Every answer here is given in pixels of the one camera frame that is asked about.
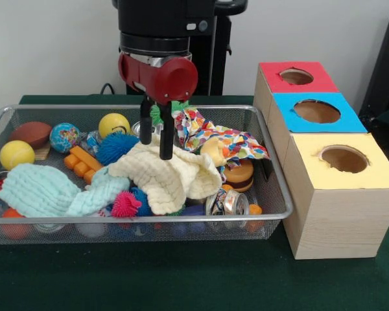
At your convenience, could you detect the blue globe print ball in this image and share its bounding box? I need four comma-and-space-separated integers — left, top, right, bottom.
49, 122, 81, 154

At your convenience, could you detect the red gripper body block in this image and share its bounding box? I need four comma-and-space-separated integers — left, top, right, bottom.
118, 53, 199, 105

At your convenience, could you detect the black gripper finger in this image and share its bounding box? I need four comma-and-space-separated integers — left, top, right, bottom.
139, 95, 154, 146
158, 102, 175, 161

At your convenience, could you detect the yellow ball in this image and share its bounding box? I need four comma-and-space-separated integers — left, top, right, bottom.
0, 140, 36, 171
98, 113, 131, 139

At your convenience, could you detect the cream waffle cloth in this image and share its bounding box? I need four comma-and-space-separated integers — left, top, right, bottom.
108, 133, 223, 215

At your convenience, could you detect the black chair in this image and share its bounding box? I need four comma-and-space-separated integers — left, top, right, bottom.
359, 5, 389, 130

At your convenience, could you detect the white multicolour dotted cloth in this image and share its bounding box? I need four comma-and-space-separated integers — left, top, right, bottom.
173, 106, 230, 153
213, 128, 270, 163

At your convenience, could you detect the mint green cloth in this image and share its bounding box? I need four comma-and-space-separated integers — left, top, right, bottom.
0, 163, 130, 218

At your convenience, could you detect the silver wire mesh bin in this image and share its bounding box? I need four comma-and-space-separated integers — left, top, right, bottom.
0, 104, 294, 246

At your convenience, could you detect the wooden box with three holes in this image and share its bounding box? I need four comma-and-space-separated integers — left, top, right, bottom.
253, 60, 389, 260

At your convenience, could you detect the green fuzzy toy with eyes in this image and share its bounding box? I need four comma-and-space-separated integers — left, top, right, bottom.
148, 99, 191, 126

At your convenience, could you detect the orange plastic grid tray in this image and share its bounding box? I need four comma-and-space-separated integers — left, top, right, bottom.
64, 145, 104, 182

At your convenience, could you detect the brown toy football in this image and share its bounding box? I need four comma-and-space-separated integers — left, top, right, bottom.
8, 121, 53, 150

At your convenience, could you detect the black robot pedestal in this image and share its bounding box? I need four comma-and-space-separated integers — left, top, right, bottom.
112, 0, 249, 96

